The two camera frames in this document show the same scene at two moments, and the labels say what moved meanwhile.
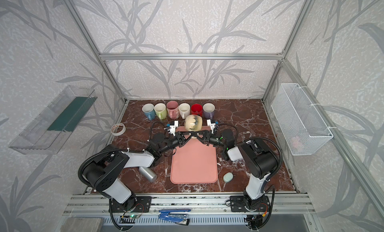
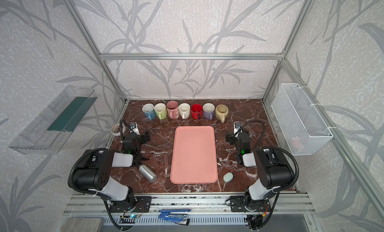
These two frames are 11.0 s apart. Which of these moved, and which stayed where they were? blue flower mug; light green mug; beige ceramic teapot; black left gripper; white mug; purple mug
Moved: black left gripper; beige ceramic teapot
Stayed: purple mug; white mug; blue flower mug; light green mug
